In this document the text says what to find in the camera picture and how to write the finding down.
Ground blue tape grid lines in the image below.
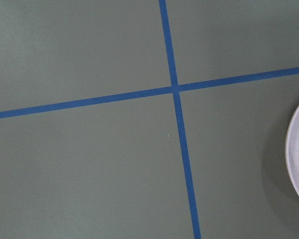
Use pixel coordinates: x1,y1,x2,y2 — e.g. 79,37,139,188
0,0,299,239

